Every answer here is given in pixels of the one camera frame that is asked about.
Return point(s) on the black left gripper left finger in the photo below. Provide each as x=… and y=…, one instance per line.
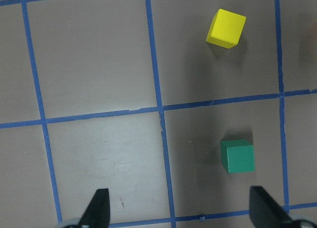
x=97, y=214

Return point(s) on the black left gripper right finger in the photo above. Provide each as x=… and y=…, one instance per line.
x=264, y=211

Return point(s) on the green wooden block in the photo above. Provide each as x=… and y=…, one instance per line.
x=237, y=156

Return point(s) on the yellow wooden block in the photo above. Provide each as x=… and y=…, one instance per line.
x=226, y=29

